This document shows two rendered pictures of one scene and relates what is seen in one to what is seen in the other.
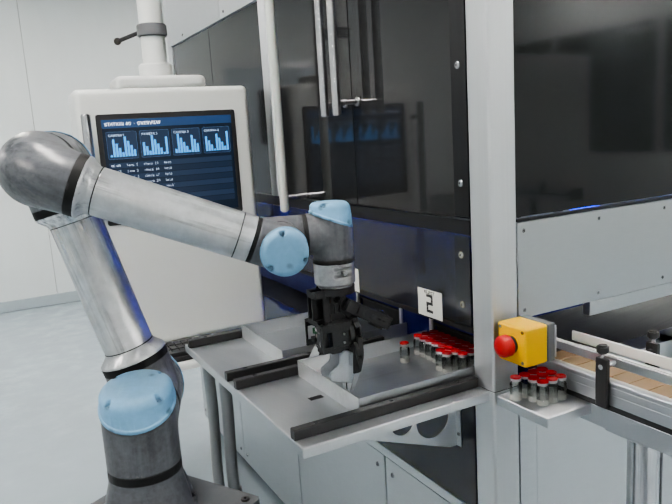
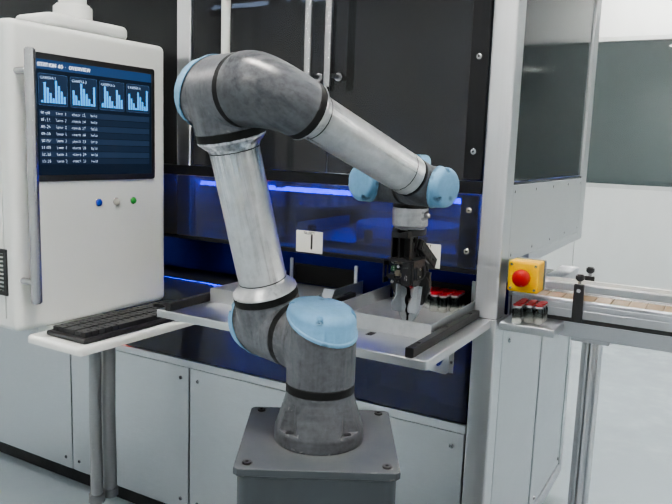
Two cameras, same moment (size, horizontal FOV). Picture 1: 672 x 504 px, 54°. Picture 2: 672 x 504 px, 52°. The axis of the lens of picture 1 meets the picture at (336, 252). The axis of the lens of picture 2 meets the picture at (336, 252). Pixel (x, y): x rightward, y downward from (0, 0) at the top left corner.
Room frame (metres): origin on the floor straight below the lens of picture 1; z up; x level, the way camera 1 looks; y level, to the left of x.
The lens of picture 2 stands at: (0.03, 0.92, 1.28)
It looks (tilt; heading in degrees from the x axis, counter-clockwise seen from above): 9 degrees down; 328
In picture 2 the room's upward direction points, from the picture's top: 2 degrees clockwise
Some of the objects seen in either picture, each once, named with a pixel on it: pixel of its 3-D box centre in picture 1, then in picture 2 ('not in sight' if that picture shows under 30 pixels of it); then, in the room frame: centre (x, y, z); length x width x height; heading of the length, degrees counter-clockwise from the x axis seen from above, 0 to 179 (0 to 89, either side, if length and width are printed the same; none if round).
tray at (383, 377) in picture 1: (397, 367); (407, 309); (1.32, -0.11, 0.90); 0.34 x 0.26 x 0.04; 118
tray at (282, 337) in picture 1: (322, 330); (290, 290); (1.62, 0.05, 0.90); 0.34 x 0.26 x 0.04; 118
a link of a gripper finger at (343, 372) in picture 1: (343, 374); (412, 306); (1.16, 0.00, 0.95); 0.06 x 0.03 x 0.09; 118
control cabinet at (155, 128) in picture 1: (169, 209); (75, 170); (2.02, 0.50, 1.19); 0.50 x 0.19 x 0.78; 116
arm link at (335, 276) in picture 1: (335, 274); (411, 218); (1.18, 0.00, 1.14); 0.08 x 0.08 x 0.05
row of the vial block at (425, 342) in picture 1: (439, 353); (425, 298); (1.37, -0.21, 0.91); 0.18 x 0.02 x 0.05; 28
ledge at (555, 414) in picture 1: (548, 402); (533, 323); (1.16, -0.38, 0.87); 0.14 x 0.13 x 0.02; 118
